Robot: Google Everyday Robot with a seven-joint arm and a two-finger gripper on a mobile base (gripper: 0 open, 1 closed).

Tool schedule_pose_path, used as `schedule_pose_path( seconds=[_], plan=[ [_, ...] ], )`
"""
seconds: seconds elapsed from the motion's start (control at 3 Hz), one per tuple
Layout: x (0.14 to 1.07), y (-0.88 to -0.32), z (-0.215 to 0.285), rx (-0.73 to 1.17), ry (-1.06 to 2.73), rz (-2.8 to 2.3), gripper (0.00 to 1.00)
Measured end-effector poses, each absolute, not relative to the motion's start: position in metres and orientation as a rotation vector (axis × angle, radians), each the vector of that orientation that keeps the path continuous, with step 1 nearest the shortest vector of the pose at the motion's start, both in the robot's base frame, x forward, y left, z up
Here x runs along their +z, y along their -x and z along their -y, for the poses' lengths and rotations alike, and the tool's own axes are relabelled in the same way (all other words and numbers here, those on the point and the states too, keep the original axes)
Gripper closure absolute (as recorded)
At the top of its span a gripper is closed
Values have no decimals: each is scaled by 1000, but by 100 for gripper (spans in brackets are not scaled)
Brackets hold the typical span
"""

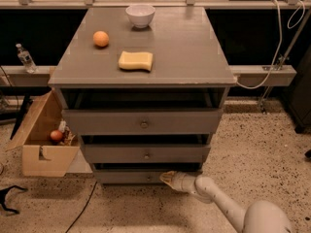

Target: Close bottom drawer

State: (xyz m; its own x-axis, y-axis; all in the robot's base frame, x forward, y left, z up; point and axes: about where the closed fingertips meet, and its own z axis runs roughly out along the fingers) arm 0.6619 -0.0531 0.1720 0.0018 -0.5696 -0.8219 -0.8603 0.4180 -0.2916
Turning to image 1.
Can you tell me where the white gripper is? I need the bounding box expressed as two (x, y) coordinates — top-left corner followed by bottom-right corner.
(159, 171), (196, 193)

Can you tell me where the grey bottom drawer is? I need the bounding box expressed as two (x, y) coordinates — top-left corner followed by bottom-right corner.
(91, 162), (202, 184)

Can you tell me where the grey drawer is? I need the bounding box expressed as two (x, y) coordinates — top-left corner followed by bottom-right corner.
(62, 109), (223, 135)
(91, 162), (202, 184)
(81, 134), (210, 163)

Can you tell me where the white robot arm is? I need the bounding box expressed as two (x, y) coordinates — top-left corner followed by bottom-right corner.
(160, 171), (293, 233)

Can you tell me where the grey middle drawer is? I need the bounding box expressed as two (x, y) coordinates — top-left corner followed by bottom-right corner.
(81, 134), (210, 163)

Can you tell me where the grey top drawer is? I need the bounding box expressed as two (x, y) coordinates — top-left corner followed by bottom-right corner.
(62, 109), (223, 135)

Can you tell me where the grey wooden drawer cabinet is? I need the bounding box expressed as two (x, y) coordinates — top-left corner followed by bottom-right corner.
(48, 6), (237, 180)

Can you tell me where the red apple in box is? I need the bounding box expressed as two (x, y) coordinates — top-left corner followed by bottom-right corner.
(50, 130), (63, 143)

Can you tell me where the yellow sponge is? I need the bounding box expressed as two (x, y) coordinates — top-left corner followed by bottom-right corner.
(118, 51), (154, 71)

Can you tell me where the open cardboard box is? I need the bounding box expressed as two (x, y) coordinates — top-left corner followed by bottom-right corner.
(7, 91), (86, 177)

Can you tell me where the orange ball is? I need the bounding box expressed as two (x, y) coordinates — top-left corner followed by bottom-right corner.
(93, 31), (109, 48)

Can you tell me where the dark cabinet at right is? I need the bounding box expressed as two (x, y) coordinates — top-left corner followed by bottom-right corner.
(283, 46), (311, 133)

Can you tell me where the white ceramic bowl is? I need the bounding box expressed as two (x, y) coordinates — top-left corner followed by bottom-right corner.
(125, 5), (156, 28)

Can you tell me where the clear plastic water bottle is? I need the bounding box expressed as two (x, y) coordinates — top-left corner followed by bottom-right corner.
(16, 44), (37, 74)

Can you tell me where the black floor cable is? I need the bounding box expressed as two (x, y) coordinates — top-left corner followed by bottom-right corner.
(64, 180), (99, 233)

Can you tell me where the metal frame rail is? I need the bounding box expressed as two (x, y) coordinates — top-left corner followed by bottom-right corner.
(0, 65), (296, 87)

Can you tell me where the white cable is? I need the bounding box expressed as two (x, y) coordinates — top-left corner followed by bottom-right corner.
(235, 0), (306, 90)

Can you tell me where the black strap on floor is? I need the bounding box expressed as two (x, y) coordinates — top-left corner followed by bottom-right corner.
(0, 183), (29, 215)

